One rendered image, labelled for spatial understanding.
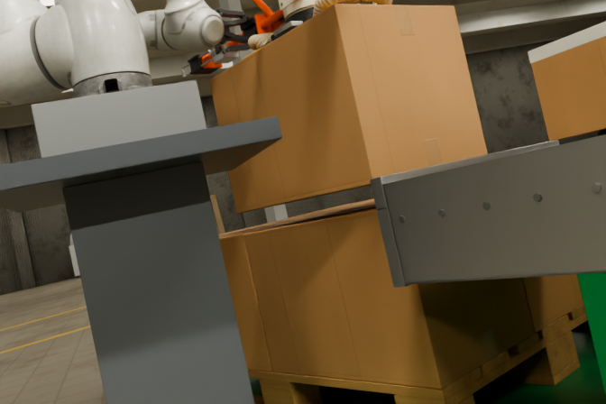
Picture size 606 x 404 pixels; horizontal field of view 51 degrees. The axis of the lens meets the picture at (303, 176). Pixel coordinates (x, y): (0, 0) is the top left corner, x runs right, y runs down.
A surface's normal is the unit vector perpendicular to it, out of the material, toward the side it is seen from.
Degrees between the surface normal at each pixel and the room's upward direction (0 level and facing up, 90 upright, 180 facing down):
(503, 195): 90
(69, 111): 90
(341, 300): 90
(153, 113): 90
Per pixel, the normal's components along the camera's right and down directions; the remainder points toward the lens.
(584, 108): -0.83, 0.16
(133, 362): 0.28, -0.10
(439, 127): 0.58, -0.15
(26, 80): 0.05, 0.66
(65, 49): -0.29, 0.09
